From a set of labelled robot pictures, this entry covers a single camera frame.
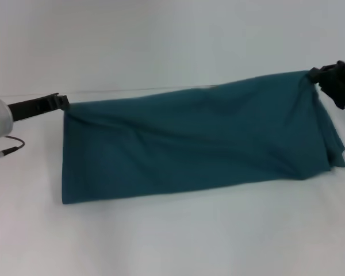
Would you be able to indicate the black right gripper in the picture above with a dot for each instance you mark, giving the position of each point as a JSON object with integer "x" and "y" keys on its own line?
{"x": 340, "y": 86}

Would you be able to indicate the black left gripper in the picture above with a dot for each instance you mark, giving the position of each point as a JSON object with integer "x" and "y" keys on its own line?
{"x": 31, "y": 107}

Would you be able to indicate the teal FREE print t-shirt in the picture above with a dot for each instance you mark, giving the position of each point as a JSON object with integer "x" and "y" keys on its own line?
{"x": 189, "y": 138}

